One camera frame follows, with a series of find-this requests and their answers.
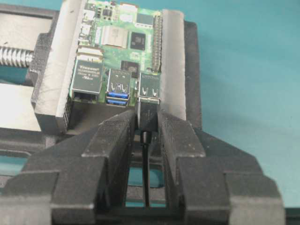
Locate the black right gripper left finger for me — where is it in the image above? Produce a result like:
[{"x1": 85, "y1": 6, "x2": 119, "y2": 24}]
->
[{"x1": 0, "y1": 110, "x2": 135, "y2": 225}]

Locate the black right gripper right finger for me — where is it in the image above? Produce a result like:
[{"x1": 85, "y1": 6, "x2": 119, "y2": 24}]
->
[{"x1": 158, "y1": 111, "x2": 285, "y2": 225}]

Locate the black USB cable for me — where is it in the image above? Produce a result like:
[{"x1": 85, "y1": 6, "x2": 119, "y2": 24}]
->
[{"x1": 135, "y1": 97, "x2": 160, "y2": 208}]

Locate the green single-board computer PCB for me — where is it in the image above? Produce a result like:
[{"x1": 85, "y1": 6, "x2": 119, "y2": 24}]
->
[{"x1": 69, "y1": 0, "x2": 163, "y2": 107}]

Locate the black bench vise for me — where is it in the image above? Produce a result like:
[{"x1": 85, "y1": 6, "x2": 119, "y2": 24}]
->
[{"x1": 0, "y1": 0, "x2": 203, "y2": 209}]

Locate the silver vise screw rod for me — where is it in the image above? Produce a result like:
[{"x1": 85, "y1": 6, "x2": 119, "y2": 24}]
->
[{"x1": 0, "y1": 46, "x2": 34, "y2": 68}]

